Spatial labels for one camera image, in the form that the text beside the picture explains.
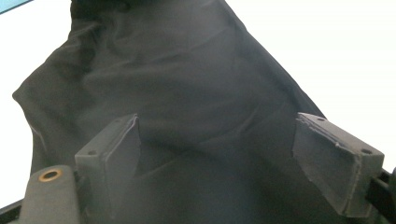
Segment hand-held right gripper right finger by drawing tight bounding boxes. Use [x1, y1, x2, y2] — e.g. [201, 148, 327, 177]
[291, 112, 386, 218]

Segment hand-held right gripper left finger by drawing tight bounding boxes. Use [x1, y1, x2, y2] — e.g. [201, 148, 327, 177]
[74, 113, 142, 224]

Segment black pants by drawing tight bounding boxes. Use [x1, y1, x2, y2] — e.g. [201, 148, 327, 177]
[12, 0, 386, 224]

